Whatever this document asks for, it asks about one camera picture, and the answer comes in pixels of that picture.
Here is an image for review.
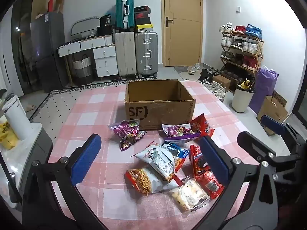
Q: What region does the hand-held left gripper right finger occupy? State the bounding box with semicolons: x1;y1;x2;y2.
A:
199;135;280;230

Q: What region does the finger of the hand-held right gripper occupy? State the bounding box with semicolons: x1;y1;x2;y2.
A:
261;114;301;147
237;131;299;173

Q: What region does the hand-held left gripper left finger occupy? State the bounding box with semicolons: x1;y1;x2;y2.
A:
20;134;108;230

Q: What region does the red cookie packet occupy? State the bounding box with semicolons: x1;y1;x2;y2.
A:
188;144;211;176

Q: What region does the red and white packet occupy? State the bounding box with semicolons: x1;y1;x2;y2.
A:
195;170;226;200

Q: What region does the red triangular snack packet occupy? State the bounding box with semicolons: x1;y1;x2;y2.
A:
189;113;215;138

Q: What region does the blue cookie packet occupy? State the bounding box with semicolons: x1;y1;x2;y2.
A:
162;142;190;159

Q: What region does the purple and white snack bag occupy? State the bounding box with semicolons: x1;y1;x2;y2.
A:
164;134;200;146

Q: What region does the clear bread packet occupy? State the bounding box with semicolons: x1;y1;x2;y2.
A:
170;180;210;212

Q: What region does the purple snack packet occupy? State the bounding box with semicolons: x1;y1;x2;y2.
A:
108;120;147;152
162;123;197;137

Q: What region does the white noodle snack packet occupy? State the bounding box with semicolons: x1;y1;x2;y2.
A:
131;143;183;182

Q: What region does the orange noodle snack packet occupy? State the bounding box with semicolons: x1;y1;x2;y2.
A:
125;168;179;196

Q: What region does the brown cardboard box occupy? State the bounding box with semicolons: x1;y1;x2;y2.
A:
124;79;196;131

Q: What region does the large brown paper bag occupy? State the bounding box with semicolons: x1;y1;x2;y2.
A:
256;95;289;136

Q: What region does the patterned brown bag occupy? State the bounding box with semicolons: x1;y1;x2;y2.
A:
272;90;287;107

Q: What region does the white trash bin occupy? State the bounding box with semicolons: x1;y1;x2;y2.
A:
231;84;255;113

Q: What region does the pink checked tablecloth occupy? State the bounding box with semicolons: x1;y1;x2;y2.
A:
47;79;292;230

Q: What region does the white striped sneaker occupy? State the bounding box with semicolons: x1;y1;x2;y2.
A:
211;87;227;101
204;81;223;93

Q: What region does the dotted white rug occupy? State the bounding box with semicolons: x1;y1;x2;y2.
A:
29;79;130;122

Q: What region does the white topped side cabinet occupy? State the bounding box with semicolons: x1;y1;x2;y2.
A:
0;122;54;209

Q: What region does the small cardboard box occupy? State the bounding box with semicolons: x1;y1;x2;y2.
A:
212;75;232;93

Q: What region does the white kettle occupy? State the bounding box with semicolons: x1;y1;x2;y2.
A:
2;95;33;141

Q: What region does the wooden shoe rack with shoes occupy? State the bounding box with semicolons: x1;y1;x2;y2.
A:
219;23;263;77

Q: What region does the black shoes heap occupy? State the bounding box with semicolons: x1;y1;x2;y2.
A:
200;68;216;84

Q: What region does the yellow plastic bag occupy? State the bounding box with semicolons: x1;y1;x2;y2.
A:
0;121;18;150

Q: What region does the woven laundry basket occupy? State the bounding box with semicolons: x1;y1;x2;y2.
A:
72;54;94;85

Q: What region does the grey door mat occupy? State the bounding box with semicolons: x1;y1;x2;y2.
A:
173;66;192;79

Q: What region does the white desk with drawers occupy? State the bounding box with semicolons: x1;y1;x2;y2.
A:
57;35;119;78

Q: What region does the beige suitcase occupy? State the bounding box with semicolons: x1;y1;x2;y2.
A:
114;31;138;78

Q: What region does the grey refrigerator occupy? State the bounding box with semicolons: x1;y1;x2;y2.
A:
30;12;70;93

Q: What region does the dark tall cabinet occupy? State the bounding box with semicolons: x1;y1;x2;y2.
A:
11;0;48;91

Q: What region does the black storage box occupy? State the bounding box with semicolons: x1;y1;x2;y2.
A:
97;26;116;36

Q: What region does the silver suitcase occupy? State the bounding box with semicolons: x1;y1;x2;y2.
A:
134;32;159;78

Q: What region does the wooden door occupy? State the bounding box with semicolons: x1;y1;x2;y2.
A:
161;0;204;67

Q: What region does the black paper bag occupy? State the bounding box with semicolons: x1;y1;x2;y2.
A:
99;14;112;27

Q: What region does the yellow and black shoe box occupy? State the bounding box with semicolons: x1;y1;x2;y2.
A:
135;24;154;33

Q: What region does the teal suitcase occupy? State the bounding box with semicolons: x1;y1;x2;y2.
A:
116;0;135;31

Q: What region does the white arched frame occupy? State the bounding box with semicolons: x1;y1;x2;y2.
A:
71;17;101;36

